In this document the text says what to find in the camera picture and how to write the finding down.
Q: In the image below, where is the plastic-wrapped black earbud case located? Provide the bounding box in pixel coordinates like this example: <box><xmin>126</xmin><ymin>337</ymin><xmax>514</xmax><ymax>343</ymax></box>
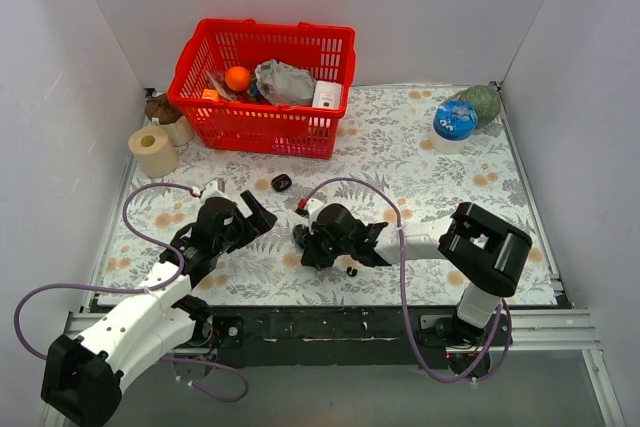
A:
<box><xmin>292</xmin><ymin>225</ymin><xmax>309</xmax><ymax>249</ymax></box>

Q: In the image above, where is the glossy black earbud charging case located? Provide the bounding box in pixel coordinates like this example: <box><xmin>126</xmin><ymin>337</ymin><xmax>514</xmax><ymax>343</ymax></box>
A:
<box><xmin>271</xmin><ymin>174</ymin><xmax>292</xmax><ymax>192</ymax></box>

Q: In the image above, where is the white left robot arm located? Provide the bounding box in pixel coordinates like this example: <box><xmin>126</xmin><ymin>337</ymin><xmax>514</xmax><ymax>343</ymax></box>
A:
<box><xmin>41</xmin><ymin>191</ymin><xmax>277</xmax><ymax>426</ymax></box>

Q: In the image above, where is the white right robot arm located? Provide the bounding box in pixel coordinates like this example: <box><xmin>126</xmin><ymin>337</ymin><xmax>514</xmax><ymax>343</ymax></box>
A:
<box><xmin>292</xmin><ymin>200</ymin><xmax>532</xmax><ymax>345</ymax></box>

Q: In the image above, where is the beige paper roll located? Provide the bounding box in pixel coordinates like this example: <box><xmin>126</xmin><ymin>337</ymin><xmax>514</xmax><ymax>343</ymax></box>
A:
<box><xmin>128</xmin><ymin>125</ymin><xmax>179</xmax><ymax>179</ymax></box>

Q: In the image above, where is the floral patterned table mat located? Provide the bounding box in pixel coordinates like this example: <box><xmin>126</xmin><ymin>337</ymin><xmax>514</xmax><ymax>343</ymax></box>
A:
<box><xmin>95</xmin><ymin>85</ymin><xmax>556</xmax><ymax>308</ymax></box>

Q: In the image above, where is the orange small box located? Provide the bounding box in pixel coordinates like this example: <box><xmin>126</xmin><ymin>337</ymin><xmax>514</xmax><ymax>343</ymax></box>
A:
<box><xmin>201</xmin><ymin>89</ymin><xmax>220</xmax><ymax>101</ymax></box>

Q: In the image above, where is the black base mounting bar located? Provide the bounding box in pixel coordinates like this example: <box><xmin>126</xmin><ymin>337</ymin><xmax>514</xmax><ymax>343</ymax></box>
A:
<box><xmin>178</xmin><ymin>306</ymin><xmax>511</xmax><ymax>372</ymax></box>

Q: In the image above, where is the crumpled grey plastic bag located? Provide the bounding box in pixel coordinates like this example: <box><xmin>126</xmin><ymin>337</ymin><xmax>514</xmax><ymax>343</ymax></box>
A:
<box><xmin>254</xmin><ymin>59</ymin><xmax>316</xmax><ymax>106</ymax></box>

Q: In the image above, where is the white small box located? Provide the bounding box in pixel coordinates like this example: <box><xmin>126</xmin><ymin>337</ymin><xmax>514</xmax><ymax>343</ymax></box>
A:
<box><xmin>311</xmin><ymin>80</ymin><xmax>343</xmax><ymax>110</ymax></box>

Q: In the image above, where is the orange fruit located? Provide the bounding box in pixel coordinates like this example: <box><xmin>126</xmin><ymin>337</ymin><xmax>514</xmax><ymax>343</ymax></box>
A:
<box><xmin>224</xmin><ymin>66</ymin><xmax>252</xmax><ymax>92</ymax></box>

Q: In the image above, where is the clear snack packet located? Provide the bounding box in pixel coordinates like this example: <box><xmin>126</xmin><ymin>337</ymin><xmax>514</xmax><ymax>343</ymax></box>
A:
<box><xmin>205</xmin><ymin>70</ymin><xmax>248</xmax><ymax>101</ymax></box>

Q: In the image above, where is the blue-lidded white container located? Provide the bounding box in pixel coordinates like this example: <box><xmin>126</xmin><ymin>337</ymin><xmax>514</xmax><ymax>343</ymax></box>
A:
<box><xmin>428</xmin><ymin>99</ymin><xmax>478</xmax><ymax>154</ymax></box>

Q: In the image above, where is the red plastic shopping basket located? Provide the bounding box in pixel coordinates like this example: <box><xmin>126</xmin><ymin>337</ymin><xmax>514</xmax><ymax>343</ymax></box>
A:
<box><xmin>167</xmin><ymin>19</ymin><xmax>356</xmax><ymax>159</ymax></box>

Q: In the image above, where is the green avocado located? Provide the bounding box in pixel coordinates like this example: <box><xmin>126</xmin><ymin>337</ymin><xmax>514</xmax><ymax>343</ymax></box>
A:
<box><xmin>449</xmin><ymin>85</ymin><xmax>501</xmax><ymax>128</ymax></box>

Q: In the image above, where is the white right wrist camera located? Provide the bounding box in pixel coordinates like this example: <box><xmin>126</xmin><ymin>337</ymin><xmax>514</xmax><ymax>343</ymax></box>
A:
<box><xmin>295</xmin><ymin>198</ymin><xmax>326</xmax><ymax>221</ymax></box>

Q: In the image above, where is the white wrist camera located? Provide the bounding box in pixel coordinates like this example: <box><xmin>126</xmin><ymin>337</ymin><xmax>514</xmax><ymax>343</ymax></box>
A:
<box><xmin>191</xmin><ymin>179</ymin><xmax>228</xmax><ymax>203</ymax></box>
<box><xmin>295</xmin><ymin>198</ymin><xmax>326</xmax><ymax>221</ymax></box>

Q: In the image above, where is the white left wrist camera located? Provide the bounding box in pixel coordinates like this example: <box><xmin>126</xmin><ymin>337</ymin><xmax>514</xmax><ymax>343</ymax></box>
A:
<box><xmin>191</xmin><ymin>179</ymin><xmax>228</xmax><ymax>203</ymax></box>

